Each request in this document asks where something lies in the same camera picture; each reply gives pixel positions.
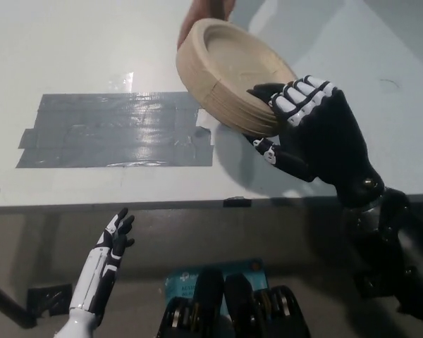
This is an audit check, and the bare person hand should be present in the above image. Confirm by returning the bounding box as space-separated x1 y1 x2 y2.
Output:
177 0 238 51

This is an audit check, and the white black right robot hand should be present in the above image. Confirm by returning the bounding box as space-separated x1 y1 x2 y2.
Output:
245 75 386 209

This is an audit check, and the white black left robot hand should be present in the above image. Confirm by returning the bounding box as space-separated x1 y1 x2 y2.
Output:
68 207 137 318

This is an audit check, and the beige paper plate stack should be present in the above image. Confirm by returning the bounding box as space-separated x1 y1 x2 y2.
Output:
176 18 299 139

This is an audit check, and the black floor tape patch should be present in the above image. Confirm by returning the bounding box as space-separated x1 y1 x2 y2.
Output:
26 282 73 317
353 270 399 301

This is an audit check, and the black table leg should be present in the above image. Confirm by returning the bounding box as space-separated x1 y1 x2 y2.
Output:
0 277 38 327

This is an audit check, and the clear tape piece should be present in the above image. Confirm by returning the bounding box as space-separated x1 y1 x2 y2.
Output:
106 71 135 94

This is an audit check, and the grey duct tape patch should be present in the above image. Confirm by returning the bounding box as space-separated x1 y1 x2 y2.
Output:
16 92 214 170

